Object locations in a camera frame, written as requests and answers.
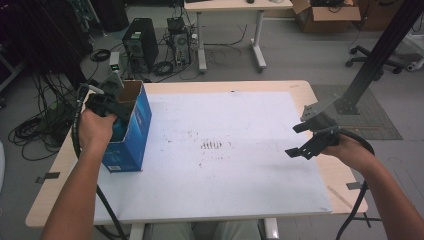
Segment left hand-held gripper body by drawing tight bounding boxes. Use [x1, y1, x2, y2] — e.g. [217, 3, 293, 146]
[84, 71, 125, 118]

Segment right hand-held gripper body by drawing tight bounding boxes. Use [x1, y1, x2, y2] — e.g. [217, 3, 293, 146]
[299, 96, 342, 150]

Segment blue cardboard box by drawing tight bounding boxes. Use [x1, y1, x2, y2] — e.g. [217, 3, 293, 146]
[101, 79, 153, 174]

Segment person's left hand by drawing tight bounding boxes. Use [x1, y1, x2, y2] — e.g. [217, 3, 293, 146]
[77, 109, 118, 153]

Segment person's right hand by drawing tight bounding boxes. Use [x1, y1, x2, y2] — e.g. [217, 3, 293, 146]
[321, 134, 376, 173]

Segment white power unit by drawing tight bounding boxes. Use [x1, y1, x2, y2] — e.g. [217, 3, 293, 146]
[109, 51, 122, 75]

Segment grey floor mat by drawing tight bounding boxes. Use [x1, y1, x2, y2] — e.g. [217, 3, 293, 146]
[311, 84, 404, 141]

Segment black tape strip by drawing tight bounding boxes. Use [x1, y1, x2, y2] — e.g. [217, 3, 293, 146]
[35, 171, 61, 185]
[345, 181, 370, 191]

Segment black computer tower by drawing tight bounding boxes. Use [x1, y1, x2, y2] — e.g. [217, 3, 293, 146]
[121, 18, 160, 74]

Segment black office chair base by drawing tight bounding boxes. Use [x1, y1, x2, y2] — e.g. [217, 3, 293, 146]
[345, 45, 404, 75]

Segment small open computer case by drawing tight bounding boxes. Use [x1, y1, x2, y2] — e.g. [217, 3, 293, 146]
[166, 16, 193, 68]

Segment white table leg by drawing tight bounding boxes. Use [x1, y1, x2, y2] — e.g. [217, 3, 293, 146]
[264, 218, 280, 240]
[128, 223, 146, 240]

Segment dark curtain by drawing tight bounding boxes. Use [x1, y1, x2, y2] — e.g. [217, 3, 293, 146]
[0, 0, 95, 98]

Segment white table mat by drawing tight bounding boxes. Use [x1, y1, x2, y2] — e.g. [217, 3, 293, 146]
[93, 91, 334, 224]

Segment open brown cardboard box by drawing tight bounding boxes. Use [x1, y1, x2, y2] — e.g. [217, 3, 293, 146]
[291, 0, 362, 34]

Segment white-legged wooden desk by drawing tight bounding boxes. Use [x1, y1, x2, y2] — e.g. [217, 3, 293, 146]
[183, 0, 294, 74]

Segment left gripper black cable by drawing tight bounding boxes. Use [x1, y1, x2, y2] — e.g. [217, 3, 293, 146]
[71, 83, 129, 240]

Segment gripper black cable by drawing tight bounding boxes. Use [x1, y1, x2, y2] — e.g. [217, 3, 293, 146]
[334, 128, 376, 240]
[71, 83, 129, 240]

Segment coiled black cable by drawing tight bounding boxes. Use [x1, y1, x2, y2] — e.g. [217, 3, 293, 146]
[152, 60, 175, 77]
[89, 48, 112, 63]

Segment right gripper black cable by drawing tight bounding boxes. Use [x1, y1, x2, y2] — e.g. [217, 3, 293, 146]
[334, 128, 376, 240]

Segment bundle of black floor cables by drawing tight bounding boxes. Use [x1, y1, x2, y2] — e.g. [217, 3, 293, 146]
[8, 73, 83, 162]

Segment black metal post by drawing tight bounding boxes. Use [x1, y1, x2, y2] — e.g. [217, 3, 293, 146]
[333, 0, 424, 116]

